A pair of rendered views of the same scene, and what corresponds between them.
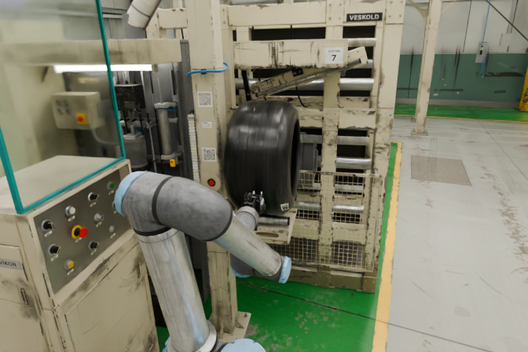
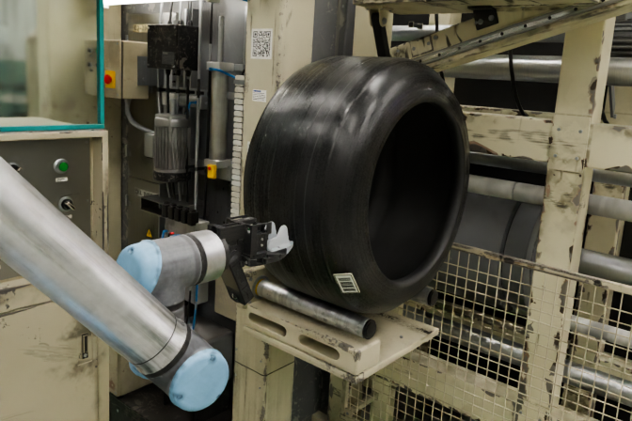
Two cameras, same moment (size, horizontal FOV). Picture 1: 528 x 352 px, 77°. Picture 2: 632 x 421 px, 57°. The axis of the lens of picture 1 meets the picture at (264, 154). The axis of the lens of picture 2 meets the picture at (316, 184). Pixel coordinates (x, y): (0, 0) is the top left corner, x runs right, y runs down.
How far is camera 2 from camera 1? 0.73 m
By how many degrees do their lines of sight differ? 27
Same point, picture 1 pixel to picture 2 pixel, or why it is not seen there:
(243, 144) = (279, 121)
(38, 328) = not seen: outside the picture
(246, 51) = not seen: outside the picture
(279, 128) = (355, 96)
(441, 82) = not seen: outside the picture
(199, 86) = (257, 17)
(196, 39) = not seen: outside the picture
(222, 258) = (256, 385)
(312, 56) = not seen: outside the picture
